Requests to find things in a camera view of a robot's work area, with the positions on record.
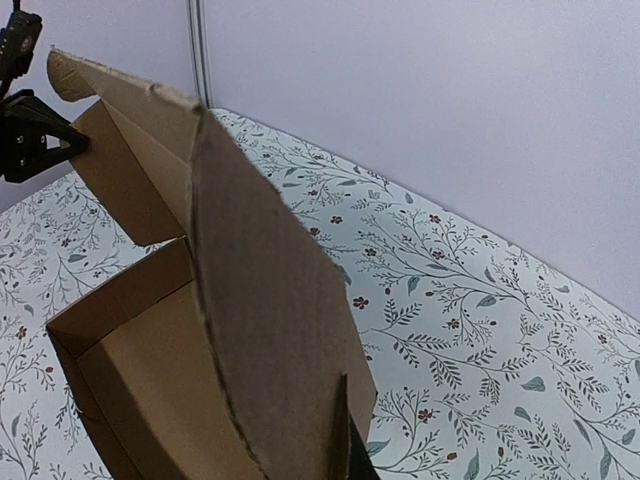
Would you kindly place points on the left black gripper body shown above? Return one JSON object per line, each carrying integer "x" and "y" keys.
{"x": 16, "y": 141}

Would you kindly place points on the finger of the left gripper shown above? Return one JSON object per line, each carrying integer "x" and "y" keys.
{"x": 49, "y": 139}

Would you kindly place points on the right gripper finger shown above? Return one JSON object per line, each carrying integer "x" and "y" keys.
{"x": 360, "y": 466}

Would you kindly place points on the brown cardboard box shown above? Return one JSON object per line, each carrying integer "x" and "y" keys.
{"x": 230, "y": 352}

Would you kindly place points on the floral patterned table mat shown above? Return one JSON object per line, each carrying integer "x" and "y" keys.
{"x": 489, "y": 363}

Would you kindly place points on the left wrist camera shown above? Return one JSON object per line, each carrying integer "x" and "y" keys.
{"x": 18, "y": 41}

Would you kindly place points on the left aluminium corner post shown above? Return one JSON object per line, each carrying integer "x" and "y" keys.
{"x": 198, "y": 49}

